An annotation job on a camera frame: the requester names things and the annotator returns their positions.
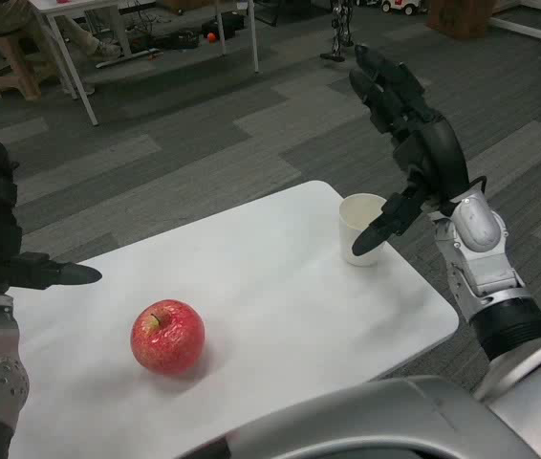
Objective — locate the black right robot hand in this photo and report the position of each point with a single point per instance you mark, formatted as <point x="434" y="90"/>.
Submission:
<point x="435" y="153"/>

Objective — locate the white paper cup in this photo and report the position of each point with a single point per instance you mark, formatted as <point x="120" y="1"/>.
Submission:
<point x="354" y="234"/>

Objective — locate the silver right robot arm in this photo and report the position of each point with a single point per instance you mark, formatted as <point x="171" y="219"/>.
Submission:
<point x="483" y="234"/>

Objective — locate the brown cardboard box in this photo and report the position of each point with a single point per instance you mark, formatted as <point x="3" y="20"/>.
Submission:
<point x="457" y="16"/>

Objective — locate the white toy car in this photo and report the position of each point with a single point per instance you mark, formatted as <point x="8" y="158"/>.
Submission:
<point x="402" y="6"/>

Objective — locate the small humanoid robot legs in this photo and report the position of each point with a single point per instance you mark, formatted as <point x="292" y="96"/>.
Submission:
<point x="337" y="33"/>

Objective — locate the red apple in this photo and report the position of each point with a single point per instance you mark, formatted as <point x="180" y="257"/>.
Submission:
<point x="167" y="337"/>

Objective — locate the black bag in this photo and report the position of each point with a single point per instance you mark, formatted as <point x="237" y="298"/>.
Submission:
<point x="225" y="24"/>

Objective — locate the small orange ball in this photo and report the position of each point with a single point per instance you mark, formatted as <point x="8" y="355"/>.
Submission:
<point x="211" y="37"/>

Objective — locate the white desk with slanted legs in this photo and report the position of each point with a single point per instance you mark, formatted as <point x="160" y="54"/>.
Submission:
<point x="93" y="5"/>

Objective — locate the silver robot chest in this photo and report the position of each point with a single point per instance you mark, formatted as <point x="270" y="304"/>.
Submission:
<point x="356" y="421"/>

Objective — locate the black floor equipment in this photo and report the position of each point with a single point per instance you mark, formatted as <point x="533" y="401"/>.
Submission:
<point x="179" y="39"/>

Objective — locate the black metal frame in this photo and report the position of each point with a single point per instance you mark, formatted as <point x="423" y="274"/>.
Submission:
<point x="294" y="9"/>

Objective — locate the white desk pedestal leg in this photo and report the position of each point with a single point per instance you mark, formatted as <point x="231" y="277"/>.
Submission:
<point x="120" y="28"/>

